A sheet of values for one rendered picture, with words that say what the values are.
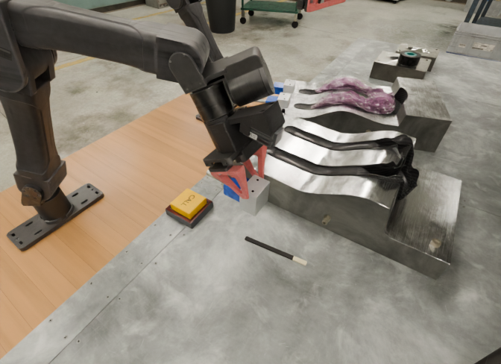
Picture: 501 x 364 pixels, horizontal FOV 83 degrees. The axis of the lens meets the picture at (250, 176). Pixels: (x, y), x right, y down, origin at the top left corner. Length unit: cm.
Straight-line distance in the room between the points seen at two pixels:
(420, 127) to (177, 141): 72
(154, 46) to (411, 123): 73
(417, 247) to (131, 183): 68
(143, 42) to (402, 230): 56
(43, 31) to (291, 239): 55
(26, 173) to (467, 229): 93
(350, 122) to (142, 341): 75
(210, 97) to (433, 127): 68
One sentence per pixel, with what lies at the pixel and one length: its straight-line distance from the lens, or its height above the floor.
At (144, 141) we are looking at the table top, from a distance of 96.
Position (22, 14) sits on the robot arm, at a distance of 49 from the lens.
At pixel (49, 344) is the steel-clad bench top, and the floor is 80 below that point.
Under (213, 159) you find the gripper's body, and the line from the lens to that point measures 46.
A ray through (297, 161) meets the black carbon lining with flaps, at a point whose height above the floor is 88.
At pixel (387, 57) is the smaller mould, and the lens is 143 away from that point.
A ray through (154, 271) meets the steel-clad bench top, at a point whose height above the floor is 80.
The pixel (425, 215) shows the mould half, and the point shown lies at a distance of 70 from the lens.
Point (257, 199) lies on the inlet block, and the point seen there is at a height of 95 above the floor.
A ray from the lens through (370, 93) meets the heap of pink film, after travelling 103.
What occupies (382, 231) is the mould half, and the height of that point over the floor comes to 87.
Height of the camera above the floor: 132
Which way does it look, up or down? 43 degrees down
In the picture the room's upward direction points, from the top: straight up
